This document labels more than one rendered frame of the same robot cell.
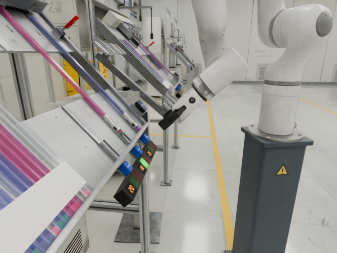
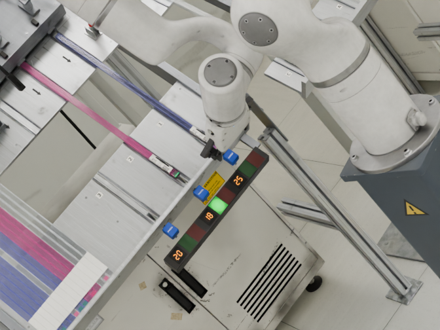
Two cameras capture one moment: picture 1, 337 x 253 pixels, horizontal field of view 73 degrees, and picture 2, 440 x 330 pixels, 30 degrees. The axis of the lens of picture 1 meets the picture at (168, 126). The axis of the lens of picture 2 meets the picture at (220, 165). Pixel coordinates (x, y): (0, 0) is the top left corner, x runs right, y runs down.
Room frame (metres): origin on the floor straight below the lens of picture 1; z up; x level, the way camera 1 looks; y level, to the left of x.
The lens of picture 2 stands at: (0.03, -1.45, 1.51)
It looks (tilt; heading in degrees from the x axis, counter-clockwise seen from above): 26 degrees down; 66
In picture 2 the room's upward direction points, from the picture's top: 43 degrees counter-clockwise
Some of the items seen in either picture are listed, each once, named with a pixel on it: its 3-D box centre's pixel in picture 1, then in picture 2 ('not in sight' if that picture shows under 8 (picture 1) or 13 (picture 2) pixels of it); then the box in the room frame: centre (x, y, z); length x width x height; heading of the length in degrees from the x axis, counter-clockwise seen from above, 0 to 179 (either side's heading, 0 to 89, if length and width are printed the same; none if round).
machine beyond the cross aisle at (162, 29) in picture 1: (163, 55); not in sight; (5.55, 0.11, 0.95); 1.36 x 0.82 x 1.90; 82
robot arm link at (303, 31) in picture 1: (295, 47); (294, 24); (0.77, -0.41, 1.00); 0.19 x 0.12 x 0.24; 19
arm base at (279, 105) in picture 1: (278, 109); (368, 99); (0.81, -0.40, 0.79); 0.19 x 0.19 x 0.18
